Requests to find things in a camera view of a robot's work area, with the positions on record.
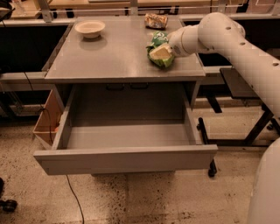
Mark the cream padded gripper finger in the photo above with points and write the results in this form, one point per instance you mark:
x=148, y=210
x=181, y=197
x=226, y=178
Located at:
x=163, y=52

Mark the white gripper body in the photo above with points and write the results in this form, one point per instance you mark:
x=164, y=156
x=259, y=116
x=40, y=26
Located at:
x=177, y=44

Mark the green rice chip bag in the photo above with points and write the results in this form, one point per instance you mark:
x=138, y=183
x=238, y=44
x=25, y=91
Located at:
x=159, y=38

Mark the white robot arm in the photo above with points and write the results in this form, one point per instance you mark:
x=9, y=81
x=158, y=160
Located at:
x=218, y=33

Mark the crumpled gold snack bag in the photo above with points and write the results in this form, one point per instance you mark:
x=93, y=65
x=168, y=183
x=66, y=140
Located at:
x=155, y=21

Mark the grey cabinet counter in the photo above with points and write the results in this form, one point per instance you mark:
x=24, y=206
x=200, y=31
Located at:
x=119, y=56

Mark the grey open top drawer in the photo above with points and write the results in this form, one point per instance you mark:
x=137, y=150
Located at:
x=125, y=129

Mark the black side table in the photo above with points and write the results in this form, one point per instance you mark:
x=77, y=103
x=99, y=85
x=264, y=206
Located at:
x=238, y=87

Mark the white bowl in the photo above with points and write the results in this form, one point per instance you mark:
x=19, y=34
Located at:
x=90, y=29

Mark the black caster wheel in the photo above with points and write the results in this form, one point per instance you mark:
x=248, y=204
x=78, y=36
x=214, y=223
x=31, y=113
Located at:
x=8, y=205

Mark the black rolling cart frame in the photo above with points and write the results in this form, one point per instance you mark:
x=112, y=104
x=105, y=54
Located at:
x=238, y=122

